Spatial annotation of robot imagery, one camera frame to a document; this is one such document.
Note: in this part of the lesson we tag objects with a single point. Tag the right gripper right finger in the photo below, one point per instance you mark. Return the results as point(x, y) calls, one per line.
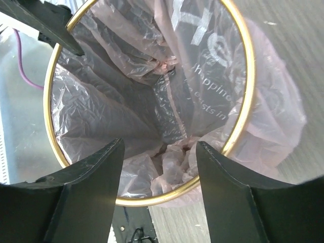
point(244, 206)

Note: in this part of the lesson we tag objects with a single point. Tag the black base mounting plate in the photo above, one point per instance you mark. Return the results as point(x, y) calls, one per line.
point(133, 224)

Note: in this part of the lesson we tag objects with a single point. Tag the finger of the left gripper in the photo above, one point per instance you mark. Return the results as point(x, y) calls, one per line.
point(42, 21)

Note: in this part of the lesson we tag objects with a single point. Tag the white slotted cable duct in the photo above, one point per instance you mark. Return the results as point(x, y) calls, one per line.
point(3, 156)

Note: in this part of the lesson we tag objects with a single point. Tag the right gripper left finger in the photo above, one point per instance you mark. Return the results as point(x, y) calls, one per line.
point(74, 204)

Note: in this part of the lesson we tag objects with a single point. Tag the pink plastic trash bag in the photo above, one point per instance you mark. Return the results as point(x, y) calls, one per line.
point(163, 76)

